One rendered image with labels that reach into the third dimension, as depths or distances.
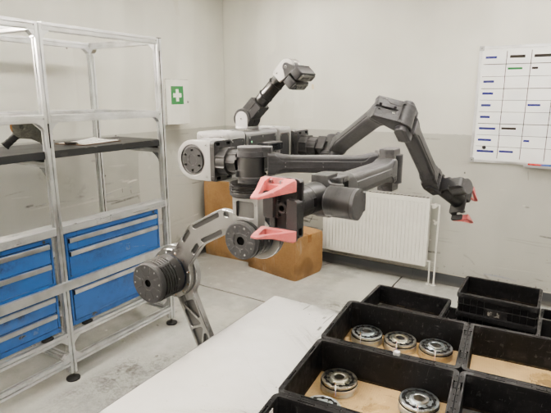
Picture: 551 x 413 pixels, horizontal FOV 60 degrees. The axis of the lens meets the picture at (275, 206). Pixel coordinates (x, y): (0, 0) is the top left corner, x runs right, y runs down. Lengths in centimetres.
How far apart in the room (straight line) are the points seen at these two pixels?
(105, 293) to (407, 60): 301
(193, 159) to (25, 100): 241
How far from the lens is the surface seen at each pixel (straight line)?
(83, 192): 402
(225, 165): 139
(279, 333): 199
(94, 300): 315
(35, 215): 382
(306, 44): 475
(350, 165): 132
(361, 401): 141
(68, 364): 315
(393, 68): 439
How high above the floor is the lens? 164
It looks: 13 degrees down
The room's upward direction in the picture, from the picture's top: straight up
